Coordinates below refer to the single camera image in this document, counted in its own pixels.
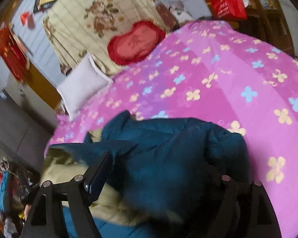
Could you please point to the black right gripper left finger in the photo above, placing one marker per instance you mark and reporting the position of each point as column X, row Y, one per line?
column 46, row 218

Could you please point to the wooden chair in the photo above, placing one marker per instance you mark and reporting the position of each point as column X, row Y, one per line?
column 266, row 22

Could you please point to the red plastic bag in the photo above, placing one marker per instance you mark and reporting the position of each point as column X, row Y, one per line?
column 232, row 10

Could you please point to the cream floral quilt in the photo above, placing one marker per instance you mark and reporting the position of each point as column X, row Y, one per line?
column 77, row 27

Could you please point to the pink floral bed cover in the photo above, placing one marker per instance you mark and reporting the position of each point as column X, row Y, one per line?
column 209, row 71

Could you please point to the red wall decoration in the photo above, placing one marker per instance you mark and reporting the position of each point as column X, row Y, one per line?
column 12, row 55

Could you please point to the teal padded jacket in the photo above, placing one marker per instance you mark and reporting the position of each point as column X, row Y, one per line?
column 166, row 172

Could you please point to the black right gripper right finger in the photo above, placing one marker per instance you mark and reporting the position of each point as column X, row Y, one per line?
column 245, row 209

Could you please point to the grey wardrobe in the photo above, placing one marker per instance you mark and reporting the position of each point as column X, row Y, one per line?
column 21, row 138

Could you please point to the red heart cushion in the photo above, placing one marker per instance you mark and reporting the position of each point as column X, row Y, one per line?
column 137, row 44

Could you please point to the white pillow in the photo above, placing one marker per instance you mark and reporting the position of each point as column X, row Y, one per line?
column 81, row 84

